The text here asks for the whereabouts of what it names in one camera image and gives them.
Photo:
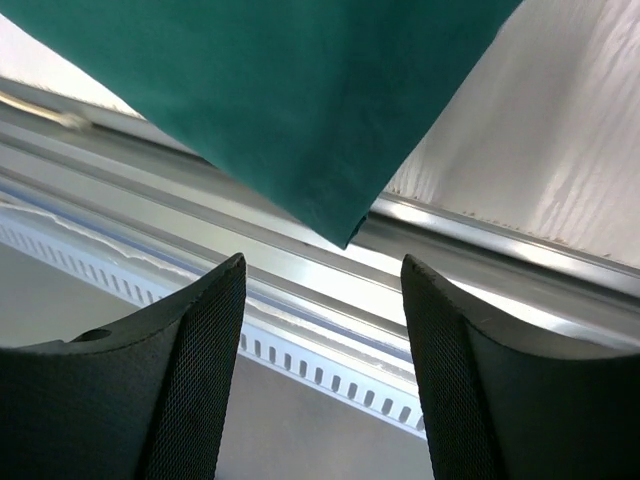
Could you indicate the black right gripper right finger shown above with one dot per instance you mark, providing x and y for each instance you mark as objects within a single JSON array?
[{"x": 504, "y": 399}]

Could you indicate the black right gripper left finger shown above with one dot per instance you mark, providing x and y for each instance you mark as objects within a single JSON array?
[{"x": 144, "y": 397}]

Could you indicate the teal shorts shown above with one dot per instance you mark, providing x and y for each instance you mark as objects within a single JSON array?
[{"x": 312, "y": 104}]

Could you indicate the white slotted cable duct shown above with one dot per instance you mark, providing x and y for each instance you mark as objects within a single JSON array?
[{"x": 352, "y": 377}]

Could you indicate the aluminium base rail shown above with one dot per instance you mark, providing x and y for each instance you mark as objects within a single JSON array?
[{"x": 121, "y": 175}]

